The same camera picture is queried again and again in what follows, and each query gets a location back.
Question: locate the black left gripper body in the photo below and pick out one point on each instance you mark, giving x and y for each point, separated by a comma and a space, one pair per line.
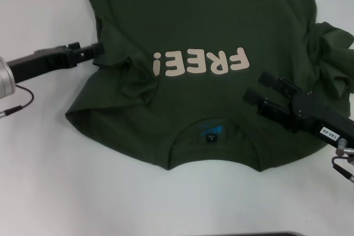
41, 62

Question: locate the dark green FREE! t-shirt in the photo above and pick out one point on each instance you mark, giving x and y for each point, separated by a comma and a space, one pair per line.
193, 20

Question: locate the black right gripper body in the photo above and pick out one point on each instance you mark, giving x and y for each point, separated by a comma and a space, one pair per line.
312, 114

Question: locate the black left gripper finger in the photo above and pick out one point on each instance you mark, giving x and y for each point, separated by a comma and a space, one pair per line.
88, 53
74, 46

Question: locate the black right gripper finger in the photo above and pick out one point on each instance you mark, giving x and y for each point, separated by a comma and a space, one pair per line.
273, 110
282, 84

